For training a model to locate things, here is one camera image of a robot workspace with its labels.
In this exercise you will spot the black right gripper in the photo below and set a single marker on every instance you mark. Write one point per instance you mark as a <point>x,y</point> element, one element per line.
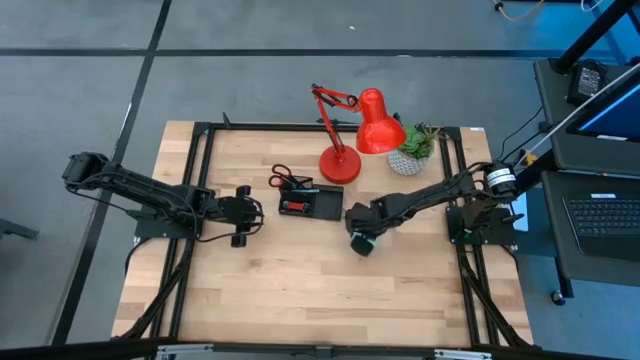
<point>365,220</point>

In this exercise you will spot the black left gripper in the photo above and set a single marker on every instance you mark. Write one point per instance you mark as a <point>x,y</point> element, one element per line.
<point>235,212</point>

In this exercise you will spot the red eraser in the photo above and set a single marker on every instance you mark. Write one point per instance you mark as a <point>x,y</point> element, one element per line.
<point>296,205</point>

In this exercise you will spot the red and black scissors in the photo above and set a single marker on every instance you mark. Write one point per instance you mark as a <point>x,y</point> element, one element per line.
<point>286,176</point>

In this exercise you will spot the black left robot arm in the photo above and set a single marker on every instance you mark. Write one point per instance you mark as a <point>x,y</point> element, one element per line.
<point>150,187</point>

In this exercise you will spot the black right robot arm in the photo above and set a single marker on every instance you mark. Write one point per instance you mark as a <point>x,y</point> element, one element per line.
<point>430,197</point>

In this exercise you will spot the black mesh desk organizer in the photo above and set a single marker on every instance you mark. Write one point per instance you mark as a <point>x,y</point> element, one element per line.
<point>327,202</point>

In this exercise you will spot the red desk lamp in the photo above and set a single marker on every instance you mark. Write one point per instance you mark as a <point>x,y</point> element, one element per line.
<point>340,167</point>

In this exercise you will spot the white triangle-patterned plant pot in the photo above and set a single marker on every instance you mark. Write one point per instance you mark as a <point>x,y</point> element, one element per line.
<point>402,164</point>

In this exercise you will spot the green succulent plant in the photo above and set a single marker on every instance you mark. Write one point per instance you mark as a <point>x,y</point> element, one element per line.
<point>417,145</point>

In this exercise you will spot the black computer cart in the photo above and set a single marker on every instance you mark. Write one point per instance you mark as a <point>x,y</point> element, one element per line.
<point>555,150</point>

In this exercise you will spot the grey furniture foot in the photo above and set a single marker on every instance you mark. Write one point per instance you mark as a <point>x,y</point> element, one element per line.
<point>15,229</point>

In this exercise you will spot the black keyboard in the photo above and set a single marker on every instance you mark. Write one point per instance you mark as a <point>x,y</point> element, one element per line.
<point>605,217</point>

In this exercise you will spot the black power adapter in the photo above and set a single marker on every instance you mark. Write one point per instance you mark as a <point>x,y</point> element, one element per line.
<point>589,81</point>

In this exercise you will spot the black computer monitor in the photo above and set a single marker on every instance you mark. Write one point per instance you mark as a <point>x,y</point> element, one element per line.
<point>615,117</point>

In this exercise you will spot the black vertical pole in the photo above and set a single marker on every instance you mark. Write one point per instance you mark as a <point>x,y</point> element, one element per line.
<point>592,32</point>

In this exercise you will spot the black camera rig beam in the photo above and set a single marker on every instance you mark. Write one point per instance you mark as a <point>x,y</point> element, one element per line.
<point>60,350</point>

